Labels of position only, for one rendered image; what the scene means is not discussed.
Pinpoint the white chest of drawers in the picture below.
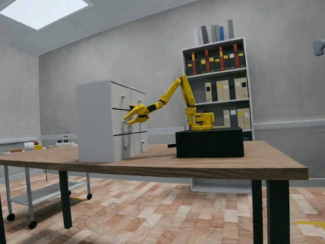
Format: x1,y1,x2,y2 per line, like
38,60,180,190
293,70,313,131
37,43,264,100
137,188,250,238
75,79,149,163

